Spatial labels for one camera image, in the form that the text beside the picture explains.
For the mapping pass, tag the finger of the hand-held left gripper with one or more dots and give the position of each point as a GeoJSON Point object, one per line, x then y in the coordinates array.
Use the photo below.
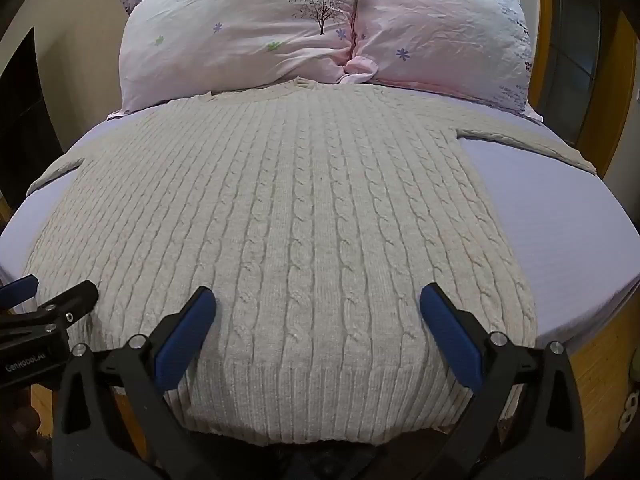
{"type": "Point", "coordinates": [60, 315]}
{"type": "Point", "coordinates": [17, 292]}

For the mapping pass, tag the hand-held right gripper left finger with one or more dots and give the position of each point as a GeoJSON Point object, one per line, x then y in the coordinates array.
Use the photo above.
{"type": "Point", "coordinates": [184, 340]}

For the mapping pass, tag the dark wooden cabinet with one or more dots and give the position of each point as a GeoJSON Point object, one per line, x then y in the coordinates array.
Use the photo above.
{"type": "Point", "coordinates": [22, 125]}

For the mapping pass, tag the wooden door frame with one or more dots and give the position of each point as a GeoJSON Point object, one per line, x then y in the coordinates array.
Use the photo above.
{"type": "Point", "coordinates": [617, 90]}

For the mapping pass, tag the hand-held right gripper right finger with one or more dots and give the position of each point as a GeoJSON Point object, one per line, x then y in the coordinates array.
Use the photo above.
{"type": "Point", "coordinates": [452, 335]}

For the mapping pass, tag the pink floral pillow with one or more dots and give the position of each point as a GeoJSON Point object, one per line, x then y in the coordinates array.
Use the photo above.
{"type": "Point", "coordinates": [240, 30]}
{"type": "Point", "coordinates": [440, 25]}

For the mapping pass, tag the bed with lavender sheet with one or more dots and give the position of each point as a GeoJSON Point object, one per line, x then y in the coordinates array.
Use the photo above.
{"type": "Point", "coordinates": [550, 240]}

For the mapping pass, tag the white wall socket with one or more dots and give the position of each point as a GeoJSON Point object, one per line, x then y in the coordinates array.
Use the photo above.
{"type": "Point", "coordinates": [631, 412]}

